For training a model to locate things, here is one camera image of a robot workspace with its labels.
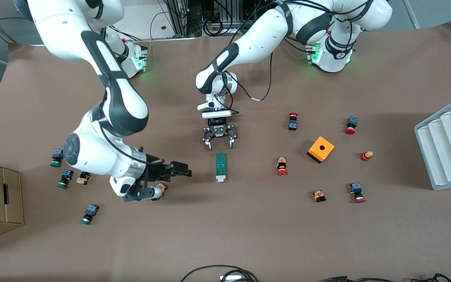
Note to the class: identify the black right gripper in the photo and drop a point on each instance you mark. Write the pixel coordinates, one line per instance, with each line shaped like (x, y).
(157, 170)

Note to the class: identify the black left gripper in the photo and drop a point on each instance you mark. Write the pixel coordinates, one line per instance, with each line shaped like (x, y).
(219, 131)

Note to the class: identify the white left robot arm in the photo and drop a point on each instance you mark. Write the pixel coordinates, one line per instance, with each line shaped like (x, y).
(257, 39)

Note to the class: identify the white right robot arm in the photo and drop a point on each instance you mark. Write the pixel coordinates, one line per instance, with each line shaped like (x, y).
(92, 152)

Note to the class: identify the red emergency stop button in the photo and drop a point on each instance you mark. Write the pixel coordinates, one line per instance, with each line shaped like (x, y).
(282, 162)

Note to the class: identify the orange black contact block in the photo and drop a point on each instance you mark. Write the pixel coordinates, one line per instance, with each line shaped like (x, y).
(319, 195)

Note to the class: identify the white plug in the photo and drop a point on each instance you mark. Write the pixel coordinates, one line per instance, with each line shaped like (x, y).
(231, 278)

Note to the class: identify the aluminium equipment rack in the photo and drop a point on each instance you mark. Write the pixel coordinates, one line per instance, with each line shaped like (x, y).
(180, 15)

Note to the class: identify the white panel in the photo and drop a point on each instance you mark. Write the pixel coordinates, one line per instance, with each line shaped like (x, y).
(143, 19)

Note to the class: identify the red orange stop button head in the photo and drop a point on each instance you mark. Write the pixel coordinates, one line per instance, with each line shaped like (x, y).
(365, 156)

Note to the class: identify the grey metal bar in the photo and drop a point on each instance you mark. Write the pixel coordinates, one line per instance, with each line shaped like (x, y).
(410, 13)

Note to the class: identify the grey ribbed tray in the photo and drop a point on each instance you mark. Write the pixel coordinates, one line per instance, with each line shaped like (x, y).
(448, 149)

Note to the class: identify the red push button switch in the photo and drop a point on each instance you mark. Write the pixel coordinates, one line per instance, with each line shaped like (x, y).
(352, 121)
(355, 188)
(293, 125)

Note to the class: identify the green push button switch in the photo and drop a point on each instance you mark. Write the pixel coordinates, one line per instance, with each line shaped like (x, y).
(67, 174)
(91, 210)
(56, 156)

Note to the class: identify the orange button enclosure box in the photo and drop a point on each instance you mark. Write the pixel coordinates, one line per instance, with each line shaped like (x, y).
(323, 148)

